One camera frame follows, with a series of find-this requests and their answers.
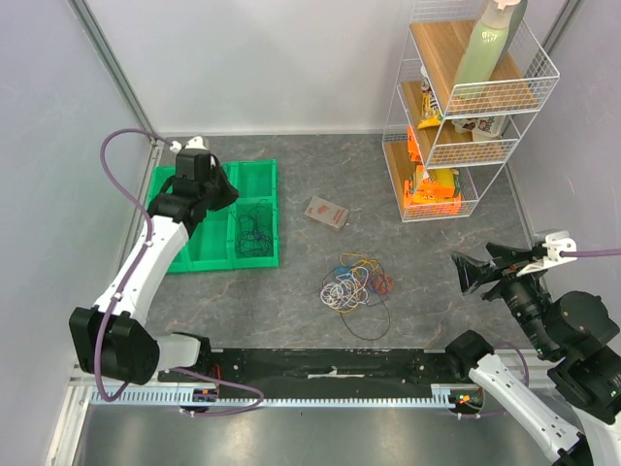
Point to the green spray bottle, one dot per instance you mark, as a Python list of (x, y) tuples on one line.
[(487, 49)]

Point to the white wire shelf rack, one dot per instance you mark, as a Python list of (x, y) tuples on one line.
[(439, 32)]

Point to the white snack package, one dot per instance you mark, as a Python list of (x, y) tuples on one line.
[(482, 129)]

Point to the green compartment tray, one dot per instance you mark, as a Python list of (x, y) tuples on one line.
[(243, 235)]

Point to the yellow snack pack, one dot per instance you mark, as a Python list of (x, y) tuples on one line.
[(443, 183)]

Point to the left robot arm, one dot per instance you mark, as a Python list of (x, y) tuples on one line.
[(109, 337)]

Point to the yellow snack bag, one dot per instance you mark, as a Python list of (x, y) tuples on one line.
[(430, 111)]

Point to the orange snack box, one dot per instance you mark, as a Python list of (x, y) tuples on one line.
[(415, 197)]

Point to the small grey red box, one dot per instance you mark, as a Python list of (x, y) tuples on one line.
[(327, 213)]

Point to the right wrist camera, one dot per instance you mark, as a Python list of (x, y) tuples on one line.
[(551, 249)]

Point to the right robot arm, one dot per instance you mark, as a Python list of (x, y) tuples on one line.
[(572, 332)]

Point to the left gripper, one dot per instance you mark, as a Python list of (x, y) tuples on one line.
[(230, 193)]

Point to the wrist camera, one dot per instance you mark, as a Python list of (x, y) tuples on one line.
[(551, 249), (197, 143)]

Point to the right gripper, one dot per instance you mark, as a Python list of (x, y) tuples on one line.
[(498, 273)]

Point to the grey slotted cable duct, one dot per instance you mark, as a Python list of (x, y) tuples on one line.
[(193, 397)]

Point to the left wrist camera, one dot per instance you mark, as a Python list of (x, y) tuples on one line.
[(197, 143)]

